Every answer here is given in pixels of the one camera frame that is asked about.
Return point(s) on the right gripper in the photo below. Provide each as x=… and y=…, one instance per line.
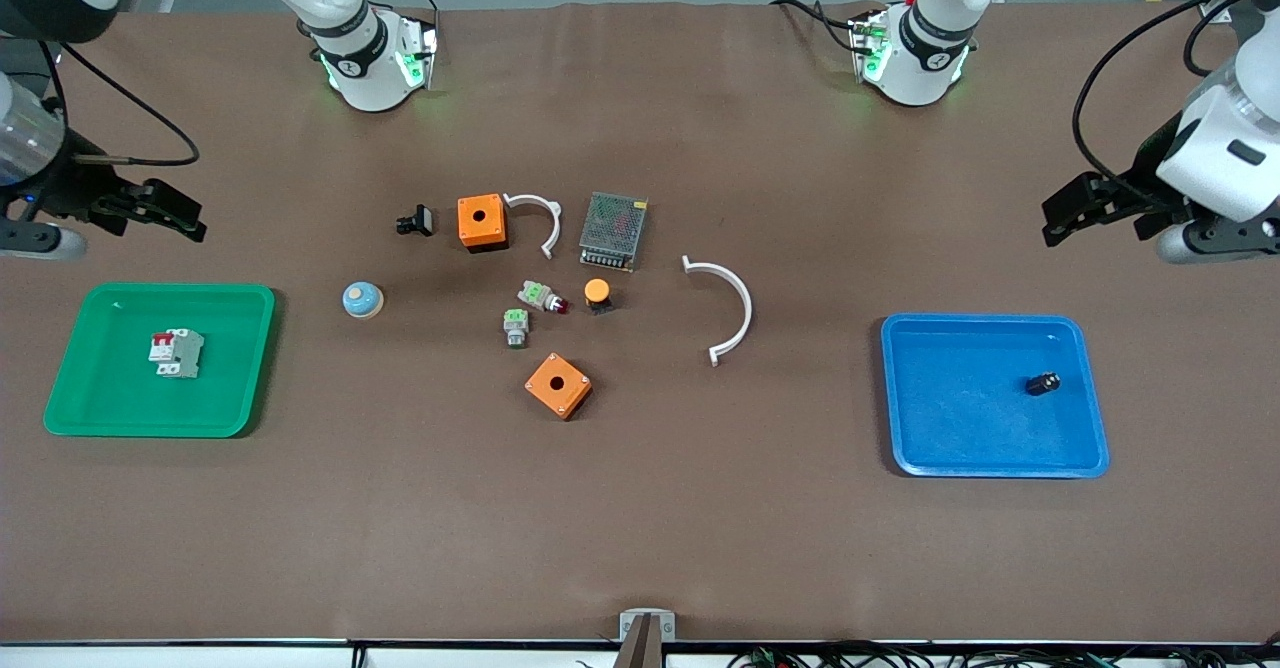
x=72, y=191

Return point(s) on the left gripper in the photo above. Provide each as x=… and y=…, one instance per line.
x=1150, y=174

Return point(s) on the white red circuit breaker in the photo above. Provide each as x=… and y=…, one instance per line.
x=178, y=353

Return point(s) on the small black capacitor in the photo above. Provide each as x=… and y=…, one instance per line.
x=1042, y=384

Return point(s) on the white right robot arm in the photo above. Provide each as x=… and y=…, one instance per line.
x=360, y=68

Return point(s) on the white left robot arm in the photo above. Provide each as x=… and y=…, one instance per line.
x=920, y=58

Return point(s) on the green plastic tray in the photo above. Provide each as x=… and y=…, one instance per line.
x=110, y=398

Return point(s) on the blue plastic tray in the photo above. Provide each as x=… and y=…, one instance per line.
x=970, y=398

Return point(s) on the blue round dome buzzer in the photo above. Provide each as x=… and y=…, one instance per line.
x=362, y=300

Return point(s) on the small black connector part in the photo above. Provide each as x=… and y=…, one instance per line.
x=418, y=220

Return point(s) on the orange button box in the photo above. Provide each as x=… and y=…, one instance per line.
x=557, y=386
x=482, y=223

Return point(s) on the large white curved clamp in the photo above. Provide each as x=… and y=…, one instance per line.
x=744, y=298

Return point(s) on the small white curved clamp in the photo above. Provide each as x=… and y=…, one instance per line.
x=551, y=218

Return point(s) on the orange push button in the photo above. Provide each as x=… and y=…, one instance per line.
x=597, y=293

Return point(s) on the metal mesh power supply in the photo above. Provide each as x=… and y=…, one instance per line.
x=612, y=231

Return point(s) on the brown table mat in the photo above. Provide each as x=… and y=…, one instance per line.
x=640, y=528

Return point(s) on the green switch with silver cap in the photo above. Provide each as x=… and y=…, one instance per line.
x=516, y=326

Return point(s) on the green switch with red lamp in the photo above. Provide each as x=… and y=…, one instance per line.
x=538, y=296

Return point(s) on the grey metal table bracket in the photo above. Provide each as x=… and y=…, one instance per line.
x=647, y=628

